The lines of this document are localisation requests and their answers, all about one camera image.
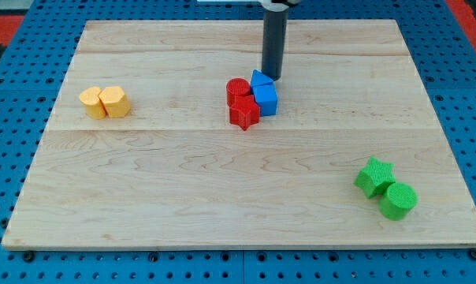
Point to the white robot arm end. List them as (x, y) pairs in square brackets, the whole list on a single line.
[(271, 5)]

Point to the red star block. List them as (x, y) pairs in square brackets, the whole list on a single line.
[(244, 112)]

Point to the blue cube block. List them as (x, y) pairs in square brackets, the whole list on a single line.
[(266, 98)]

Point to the red cylinder block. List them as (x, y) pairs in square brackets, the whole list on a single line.
[(236, 87)]

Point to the blue triangle block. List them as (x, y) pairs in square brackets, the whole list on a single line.
[(259, 79)]

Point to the light wooden board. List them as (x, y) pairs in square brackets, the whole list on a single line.
[(174, 174)]

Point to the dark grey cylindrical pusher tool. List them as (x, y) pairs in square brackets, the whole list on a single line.
[(273, 39)]

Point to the yellow hexagon block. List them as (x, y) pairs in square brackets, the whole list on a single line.
[(115, 101)]

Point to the green star block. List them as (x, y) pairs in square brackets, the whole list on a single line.
[(375, 177)]

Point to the green cylinder block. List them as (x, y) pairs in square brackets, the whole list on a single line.
[(398, 200)]

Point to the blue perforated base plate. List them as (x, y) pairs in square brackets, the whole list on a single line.
[(34, 65)]

